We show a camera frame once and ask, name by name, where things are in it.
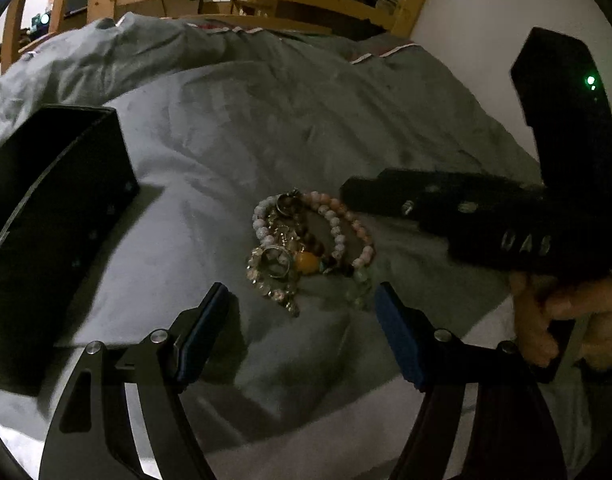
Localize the dark metal ring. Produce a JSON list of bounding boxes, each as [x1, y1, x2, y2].
[[275, 193, 300, 217]]

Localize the gold chain bracelet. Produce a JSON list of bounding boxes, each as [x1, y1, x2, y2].
[[268, 219, 298, 250]]

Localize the black jewelry box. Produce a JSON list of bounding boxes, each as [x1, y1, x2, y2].
[[0, 104, 141, 397]]

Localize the wide silver ring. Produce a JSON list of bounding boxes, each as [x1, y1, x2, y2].
[[260, 246, 293, 279]]

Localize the white beaded bracelet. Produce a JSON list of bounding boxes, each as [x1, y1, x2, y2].
[[252, 194, 346, 263]]

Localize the pale green beaded bracelet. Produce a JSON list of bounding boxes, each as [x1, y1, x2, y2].
[[343, 265, 376, 312]]

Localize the pink beaded bracelet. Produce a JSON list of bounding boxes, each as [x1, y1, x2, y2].
[[298, 189, 376, 269]]

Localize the brown bracelet with amber bead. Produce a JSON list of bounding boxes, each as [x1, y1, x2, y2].
[[292, 210, 339, 276]]

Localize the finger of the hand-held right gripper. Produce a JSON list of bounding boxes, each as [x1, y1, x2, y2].
[[340, 169, 544, 233]]

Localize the person's right hand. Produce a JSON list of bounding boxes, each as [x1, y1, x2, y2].
[[508, 270, 612, 373]]

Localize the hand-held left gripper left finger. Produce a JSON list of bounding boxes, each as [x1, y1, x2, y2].
[[38, 282, 230, 480]]

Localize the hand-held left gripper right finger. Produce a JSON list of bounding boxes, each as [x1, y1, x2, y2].
[[375, 282, 567, 480]]

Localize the grey blanket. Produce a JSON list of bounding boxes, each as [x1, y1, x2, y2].
[[0, 12, 552, 480]]

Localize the clear crystal beaded bracelet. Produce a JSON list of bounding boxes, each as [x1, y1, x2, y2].
[[246, 247, 303, 318]]

